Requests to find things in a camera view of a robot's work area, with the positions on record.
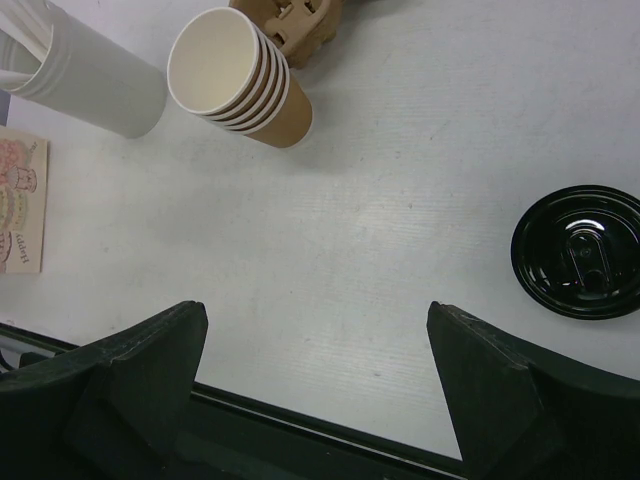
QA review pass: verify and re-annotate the white wrapped straw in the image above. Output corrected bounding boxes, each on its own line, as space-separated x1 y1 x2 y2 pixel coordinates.
1 0 53 62

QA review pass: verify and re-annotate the brown cardboard cup carrier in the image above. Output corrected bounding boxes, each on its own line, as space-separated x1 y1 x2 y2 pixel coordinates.
229 0 344 70

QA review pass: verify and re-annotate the white cylindrical straw holder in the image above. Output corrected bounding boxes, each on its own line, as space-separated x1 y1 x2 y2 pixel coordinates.
1 1 167 138

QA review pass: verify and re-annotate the stack of brown paper cups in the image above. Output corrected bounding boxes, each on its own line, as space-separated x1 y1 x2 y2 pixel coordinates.
167 7 314 148

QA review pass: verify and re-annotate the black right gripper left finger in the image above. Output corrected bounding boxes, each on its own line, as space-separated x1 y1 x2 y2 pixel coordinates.
1 301 207 479

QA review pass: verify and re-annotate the printed paper takeout bag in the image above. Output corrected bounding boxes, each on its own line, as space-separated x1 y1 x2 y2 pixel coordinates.
1 126 49 274

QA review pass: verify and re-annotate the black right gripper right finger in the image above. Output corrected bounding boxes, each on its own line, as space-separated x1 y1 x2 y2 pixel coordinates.
426 302 639 479

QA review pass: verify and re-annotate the black plastic cup lid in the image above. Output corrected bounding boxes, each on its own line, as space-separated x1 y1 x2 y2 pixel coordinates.
510 185 639 321

